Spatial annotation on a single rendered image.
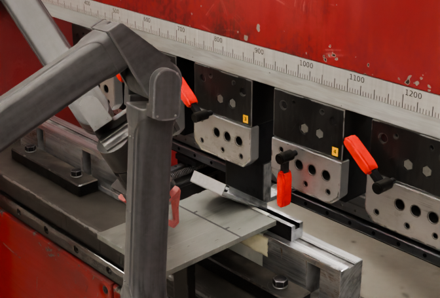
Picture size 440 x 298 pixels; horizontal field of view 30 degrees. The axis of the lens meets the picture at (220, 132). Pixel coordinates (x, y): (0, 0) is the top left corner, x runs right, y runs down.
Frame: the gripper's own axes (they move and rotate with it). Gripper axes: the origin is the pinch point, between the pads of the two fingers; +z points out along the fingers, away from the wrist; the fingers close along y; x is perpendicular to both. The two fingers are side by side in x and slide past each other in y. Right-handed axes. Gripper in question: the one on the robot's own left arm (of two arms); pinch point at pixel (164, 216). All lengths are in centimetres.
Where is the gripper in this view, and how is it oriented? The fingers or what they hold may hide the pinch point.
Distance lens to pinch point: 142.4
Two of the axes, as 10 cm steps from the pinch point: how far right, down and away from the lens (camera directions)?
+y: -6.7, -2.7, 6.9
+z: 3.7, 6.8, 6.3
